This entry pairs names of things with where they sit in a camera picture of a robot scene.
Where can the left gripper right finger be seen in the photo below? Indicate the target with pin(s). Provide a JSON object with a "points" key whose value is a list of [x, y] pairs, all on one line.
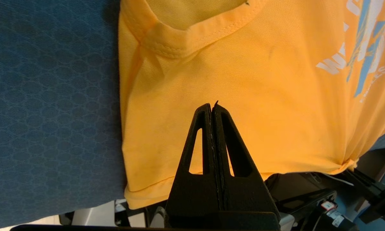
{"points": [[250, 199]]}

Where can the grey-blue bed sheet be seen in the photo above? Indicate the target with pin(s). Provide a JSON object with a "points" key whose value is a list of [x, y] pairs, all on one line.
{"points": [[51, 112]]}

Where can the yellow printed t-shirt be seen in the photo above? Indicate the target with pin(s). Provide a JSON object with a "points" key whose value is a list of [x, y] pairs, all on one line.
{"points": [[259, 80]]}

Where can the white robot chassis panel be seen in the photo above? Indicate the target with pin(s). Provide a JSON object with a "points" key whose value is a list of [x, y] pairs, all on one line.
{"points": [[93, 215]]}

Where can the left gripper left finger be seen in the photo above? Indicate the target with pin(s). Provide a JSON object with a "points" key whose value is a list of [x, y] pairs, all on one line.
{"points": [[192, 199]]}

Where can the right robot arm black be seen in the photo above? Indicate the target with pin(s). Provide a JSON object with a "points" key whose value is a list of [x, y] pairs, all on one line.
{"points": [[327, 215]]}

